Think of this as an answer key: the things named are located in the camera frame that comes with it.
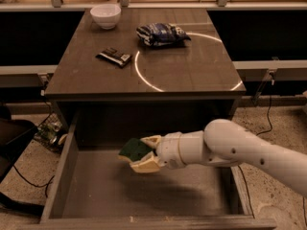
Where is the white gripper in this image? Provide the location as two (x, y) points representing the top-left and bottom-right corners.
(130, 131), (208, 173)

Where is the green yellow sponge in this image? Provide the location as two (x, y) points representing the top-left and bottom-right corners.
(118, 138), (153, 162)

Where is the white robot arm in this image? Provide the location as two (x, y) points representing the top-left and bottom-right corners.
(130, 119), (307, 196)

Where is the open grey top drawer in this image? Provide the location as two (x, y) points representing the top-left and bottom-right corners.
(22, 103), (276, 230)

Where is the dark chocolate bar wrapper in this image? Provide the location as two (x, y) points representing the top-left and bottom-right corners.
(96, 47), (132, 68)

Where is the blue white snack bag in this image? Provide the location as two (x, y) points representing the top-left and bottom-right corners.
(136, 23), (190, 47)

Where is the black chair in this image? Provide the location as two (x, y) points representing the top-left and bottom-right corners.
(0, 105), (43, 217)

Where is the white ceramic bowl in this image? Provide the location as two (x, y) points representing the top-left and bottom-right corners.
(90, 4), (121, 30)

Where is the wire basket with cans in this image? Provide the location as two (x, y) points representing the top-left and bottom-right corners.
(35, 113), (67, 153)

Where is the black thin floor cable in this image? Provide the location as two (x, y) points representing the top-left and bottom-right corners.
(12, 164), (56, 199)

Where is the black power adapter cable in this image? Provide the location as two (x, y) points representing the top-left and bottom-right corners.
(255, 95), (307, 227)

